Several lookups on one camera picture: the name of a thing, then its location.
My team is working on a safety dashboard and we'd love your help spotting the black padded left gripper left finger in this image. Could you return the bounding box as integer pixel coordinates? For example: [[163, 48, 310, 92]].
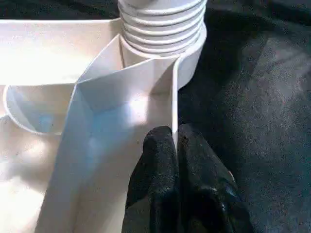
[[125, 126, 180, 233]]

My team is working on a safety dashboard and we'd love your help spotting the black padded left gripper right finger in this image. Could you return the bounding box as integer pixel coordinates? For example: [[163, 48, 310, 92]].
[[176, 123, 253, 233]]

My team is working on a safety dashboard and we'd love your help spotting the white plastic table leg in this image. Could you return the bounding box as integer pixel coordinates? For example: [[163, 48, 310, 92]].
[[118, 0, 208, 58]]

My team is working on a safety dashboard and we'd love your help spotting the black shiny mat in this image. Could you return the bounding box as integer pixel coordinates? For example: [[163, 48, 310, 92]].
[[0, 0, 311, 233]]

